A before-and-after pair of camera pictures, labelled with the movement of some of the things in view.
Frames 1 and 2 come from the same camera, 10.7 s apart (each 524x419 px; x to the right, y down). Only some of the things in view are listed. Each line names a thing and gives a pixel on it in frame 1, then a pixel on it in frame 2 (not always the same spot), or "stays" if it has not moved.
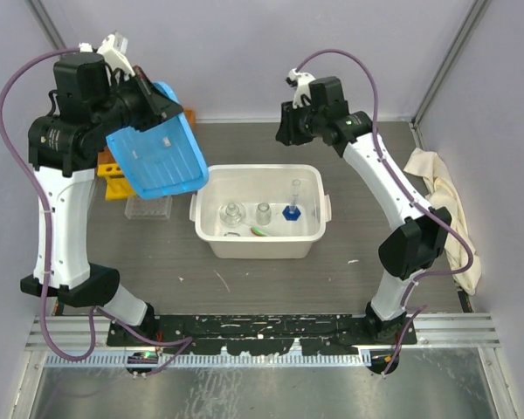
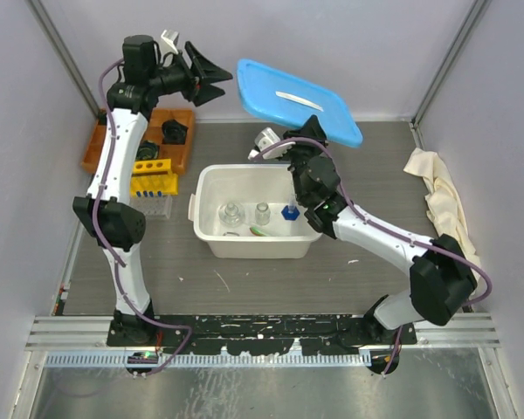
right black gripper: (286, 133) → (312, 128)
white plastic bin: (261, 211) stays
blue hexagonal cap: (292, 213) stays
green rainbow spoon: (257, 231) stays
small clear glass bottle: (263, 214) stays
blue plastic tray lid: (163, 160) → (285, 99)
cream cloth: (461, 254) stays
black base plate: (260, 334) stays
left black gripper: (156, 101) → (204, 92)
